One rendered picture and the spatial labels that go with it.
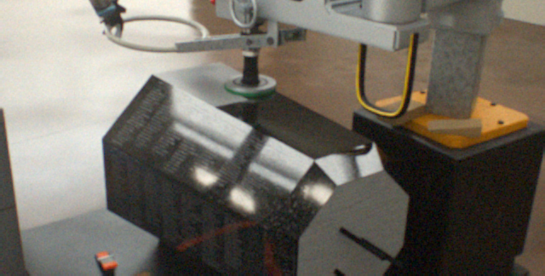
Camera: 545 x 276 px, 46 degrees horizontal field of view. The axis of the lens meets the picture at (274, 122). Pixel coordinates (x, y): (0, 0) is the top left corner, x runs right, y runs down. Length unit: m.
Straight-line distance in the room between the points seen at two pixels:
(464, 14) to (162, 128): 1.27
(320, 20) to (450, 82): 0.75
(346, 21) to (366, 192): 0.57
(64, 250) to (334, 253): 1.50
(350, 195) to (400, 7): 0.62
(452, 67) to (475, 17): 0.24
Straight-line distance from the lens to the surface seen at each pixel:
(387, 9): 2.08
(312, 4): 2.25
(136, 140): 2.70
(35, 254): 3.28
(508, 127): 2.83
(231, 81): 2.70
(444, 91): 2.78
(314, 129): 2.32
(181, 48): 2.92
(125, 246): 3.24
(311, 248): 2.12
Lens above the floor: 1.76
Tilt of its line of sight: 22 degrees down
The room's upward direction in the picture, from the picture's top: 2 degrees clockwise
